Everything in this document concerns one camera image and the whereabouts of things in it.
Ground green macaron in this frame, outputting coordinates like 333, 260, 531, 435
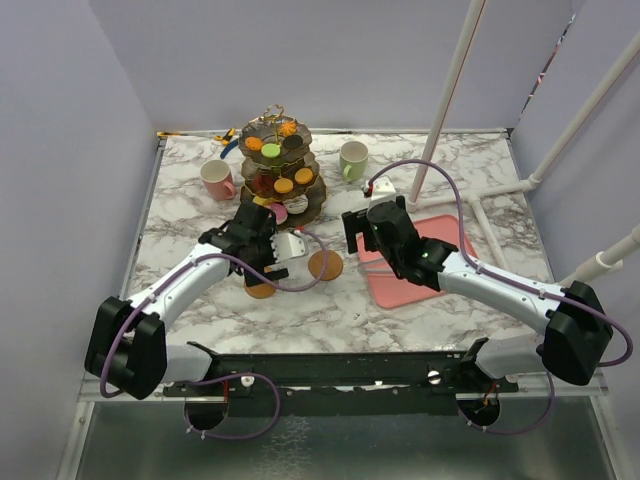
261, 143, 281, 158

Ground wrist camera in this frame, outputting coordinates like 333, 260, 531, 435
362, 176, 397, 207
271, 231, 308, 264

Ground black sandwich cookie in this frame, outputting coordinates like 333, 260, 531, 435
282, 135, 304, 150

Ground green mug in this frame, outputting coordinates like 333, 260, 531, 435
339, 140, 369, 182

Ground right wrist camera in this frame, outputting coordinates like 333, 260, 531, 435
362, 176, 397, 207

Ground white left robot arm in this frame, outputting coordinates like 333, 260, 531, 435
85, 202, 277, 399

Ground yellow handled cutters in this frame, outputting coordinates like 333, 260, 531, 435
214, 127, 236, 146

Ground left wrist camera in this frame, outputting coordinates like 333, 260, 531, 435
271, 231, 308, 264

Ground three-tier grey cake stand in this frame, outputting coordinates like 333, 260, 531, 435
238, 104, 327, 230

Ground pink mug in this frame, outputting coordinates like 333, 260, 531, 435
200, 160, 236, 201

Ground pink serving tray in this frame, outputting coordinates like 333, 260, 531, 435
355, 214, 481, 309

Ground orange flower cookie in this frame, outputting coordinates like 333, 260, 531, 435
279, 121, 297, 137

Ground orange jam biscuit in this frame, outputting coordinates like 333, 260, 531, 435
273, 178, 294, 195

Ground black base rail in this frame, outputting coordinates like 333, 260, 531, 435
163, 351, 518, 417

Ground red frosted donut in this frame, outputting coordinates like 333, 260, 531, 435
252, 175, 271, 197

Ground orange waffle biscuit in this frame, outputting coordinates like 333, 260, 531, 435
294, 168, 313, 185

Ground round wooden coaster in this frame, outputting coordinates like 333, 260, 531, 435
244, 284, 277, 299
308, 250, 344, 281

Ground pink frosted donut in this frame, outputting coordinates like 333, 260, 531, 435
268, 203, 288, 225

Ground white pvc pipe frame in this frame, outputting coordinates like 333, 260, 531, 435
408, 0, 640, 301

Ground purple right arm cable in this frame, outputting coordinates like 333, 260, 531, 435
364, 159, 629, 437

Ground blue handled pliers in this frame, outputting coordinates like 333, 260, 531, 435
220, 139, 239, 159

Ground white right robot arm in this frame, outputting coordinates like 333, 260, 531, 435
342, 197, 613, 391

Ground metal serving tongs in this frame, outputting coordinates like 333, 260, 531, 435
358, 264, 394, 276

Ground white chocolate-striped donut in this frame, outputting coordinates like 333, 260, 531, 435
283, 195, 309, 215

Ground chocolate chip cookie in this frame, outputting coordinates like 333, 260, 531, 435
245, 136, 263, 151

